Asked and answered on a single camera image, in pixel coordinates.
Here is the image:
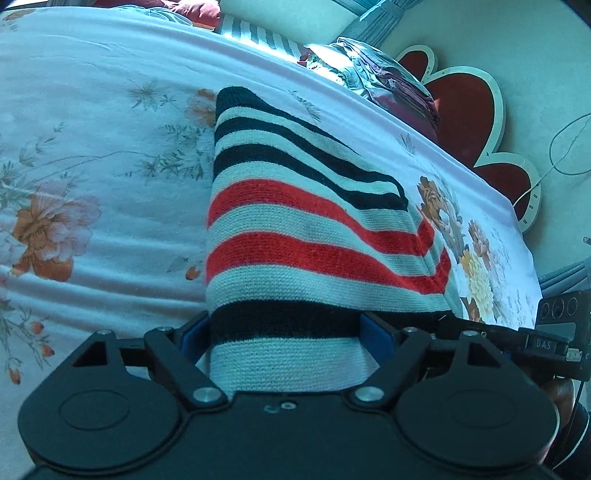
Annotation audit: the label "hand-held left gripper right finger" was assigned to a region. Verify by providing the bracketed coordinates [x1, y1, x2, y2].
[349, 311, 505, 411]

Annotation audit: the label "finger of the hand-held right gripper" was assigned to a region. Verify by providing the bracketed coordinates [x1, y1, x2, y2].
[436, 318, 525, 360]

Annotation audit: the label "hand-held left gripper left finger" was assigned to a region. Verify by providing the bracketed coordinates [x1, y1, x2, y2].
[73, 312, 230, 411]

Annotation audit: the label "black white red striped sweater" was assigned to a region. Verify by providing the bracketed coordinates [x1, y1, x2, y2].
[195, 86, 465, 394]

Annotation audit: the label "pile of shiny folded clothes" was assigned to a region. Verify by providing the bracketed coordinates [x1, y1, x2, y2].
[305, 37, 441, 144]

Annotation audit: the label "person's right hand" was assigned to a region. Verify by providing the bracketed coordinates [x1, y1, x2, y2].
[539, 376, 577, 432]

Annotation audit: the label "floral white bed sheet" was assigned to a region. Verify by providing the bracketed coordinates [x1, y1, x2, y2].
[0, 6, 542, 416]

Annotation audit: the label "red heart shaped headboard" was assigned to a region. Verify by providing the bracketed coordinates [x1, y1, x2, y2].
[394, 44, 542, 234]

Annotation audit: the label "grey white striped pillow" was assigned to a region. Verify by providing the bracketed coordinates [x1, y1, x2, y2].
[217, 14, 308, 58]

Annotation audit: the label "teal curtain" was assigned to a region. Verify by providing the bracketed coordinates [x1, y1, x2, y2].
[330, 0, 419, 47]

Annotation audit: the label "dark red pillow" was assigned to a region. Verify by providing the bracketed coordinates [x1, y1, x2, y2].
[106, 0, 222, 32]

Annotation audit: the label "thin white cable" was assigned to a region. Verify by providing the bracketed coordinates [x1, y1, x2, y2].
[510, 111, 591, 206]

